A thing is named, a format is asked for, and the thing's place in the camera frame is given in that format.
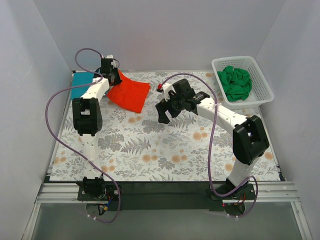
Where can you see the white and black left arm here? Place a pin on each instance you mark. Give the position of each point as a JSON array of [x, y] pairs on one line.
[[88, 121]]

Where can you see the folded teal t shirt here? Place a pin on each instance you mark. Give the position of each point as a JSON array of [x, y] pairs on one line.
[[79, 79]]

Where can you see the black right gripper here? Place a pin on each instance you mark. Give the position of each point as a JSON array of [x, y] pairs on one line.
[[167, 107]]

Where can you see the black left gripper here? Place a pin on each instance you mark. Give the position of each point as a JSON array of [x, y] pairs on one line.
[[115, 77]]

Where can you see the crumpled green t shirt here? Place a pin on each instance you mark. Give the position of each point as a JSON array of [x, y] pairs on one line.
[[236, 83]]

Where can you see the white plastic basket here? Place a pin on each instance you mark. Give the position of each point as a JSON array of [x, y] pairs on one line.
[[260, 93]]

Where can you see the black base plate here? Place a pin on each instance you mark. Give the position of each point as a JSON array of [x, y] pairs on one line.
[[159, 195]]

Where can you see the orange t shirt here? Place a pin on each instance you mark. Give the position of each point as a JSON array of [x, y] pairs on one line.
[[129, 94]]

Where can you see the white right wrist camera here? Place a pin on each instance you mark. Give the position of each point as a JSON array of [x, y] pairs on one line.
[[166, 89]]

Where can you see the aluminium frame rail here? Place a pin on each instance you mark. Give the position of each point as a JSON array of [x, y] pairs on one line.
[[268, 191]]

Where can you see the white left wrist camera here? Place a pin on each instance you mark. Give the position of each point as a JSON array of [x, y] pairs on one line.
[[110, 62]]

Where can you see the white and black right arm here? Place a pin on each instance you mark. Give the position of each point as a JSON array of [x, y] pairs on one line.
[[249, 138]]

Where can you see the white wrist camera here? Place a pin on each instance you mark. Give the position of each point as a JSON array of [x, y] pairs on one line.
[[110, 62], [166, 89]]

